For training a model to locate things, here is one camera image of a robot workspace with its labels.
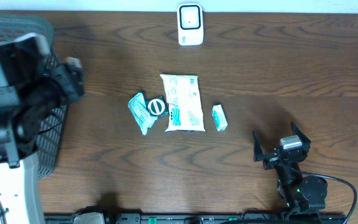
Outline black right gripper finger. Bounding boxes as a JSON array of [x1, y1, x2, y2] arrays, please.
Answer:
[[290, 121, 311, 146], [253, 131, 264, 162]]

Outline small white teal box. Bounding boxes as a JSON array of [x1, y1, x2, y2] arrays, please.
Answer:
[[211, 105, 228, 131]]

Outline large white snack bag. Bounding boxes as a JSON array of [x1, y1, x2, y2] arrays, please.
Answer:
[[160, 74, 206, 133]]

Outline dark green round-label packet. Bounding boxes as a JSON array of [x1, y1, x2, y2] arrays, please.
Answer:
[[145, 96, 168, 117]]

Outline teal wet wipes packet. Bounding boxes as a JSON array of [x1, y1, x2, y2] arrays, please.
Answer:
[[128, 92, 158, 135]]

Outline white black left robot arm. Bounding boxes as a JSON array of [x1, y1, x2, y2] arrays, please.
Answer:
[[0, 33, 85, 223]]

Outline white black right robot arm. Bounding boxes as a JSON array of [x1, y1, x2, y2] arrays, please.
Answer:
[[253, 123, 328, 220]]

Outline white barcode scanner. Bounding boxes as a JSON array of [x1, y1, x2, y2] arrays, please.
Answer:
[[177, 2, 204, 46]]

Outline dark grey plastic basket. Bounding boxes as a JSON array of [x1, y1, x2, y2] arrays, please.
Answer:
[[0, 14, 68, 179]]

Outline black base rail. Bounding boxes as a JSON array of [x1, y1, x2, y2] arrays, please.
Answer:
[[44, 212, 346, 224]]

